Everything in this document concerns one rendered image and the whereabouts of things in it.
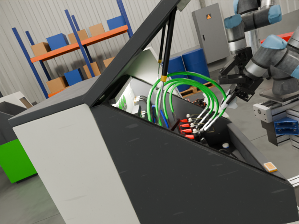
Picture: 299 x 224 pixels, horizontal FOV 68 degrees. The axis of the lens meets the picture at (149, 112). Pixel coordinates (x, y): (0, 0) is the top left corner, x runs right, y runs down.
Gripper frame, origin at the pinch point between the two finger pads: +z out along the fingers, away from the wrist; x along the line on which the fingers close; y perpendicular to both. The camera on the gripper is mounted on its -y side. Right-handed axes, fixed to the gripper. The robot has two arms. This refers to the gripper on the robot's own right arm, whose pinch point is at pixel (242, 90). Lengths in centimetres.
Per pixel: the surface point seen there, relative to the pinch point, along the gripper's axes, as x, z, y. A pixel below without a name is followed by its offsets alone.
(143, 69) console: 29, -23, -46
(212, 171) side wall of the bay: -41, 12, -28
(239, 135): 5.9, 26.7, -5.3
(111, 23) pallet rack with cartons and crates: 514, -117, -130
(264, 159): -21.3, 26.7, -4.0
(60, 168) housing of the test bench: -41, -6, -79
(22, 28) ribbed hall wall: 585, -200, -400
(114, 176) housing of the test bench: -41, 3, -62
